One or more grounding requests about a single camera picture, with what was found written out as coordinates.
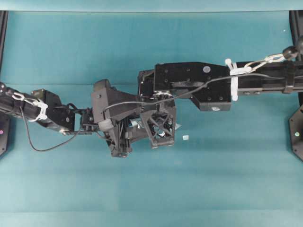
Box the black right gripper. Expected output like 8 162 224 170
140 101 177 148

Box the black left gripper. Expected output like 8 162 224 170
98 119 132 158

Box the silver zip bag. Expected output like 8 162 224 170
129 118 183 138

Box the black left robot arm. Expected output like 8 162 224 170
0 83 132 157

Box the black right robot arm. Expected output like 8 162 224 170
136 60 303 148

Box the white zip tie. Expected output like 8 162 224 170
225 59 252 101
13 93 49 122

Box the white left zip tie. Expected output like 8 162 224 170
13 93 49 122

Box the teal table cover cloth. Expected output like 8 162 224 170
0 0 303 227

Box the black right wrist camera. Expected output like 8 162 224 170
91 79 141 123

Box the black right camera cable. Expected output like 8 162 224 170
102 72 303 119

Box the black camera cable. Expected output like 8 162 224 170
20 106 82 152
102 72 303 119

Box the black left camera cable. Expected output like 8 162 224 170
20 106 82 152

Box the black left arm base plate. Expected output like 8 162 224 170
0 114 10 156

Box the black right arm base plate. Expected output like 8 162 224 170
288 106 303 161

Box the black right side rail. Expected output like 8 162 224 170
289 10 303 107

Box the black rail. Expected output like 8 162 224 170
0 10 9 68
289 10 303 107

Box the black left side rail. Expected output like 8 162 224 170
0 10 9 68

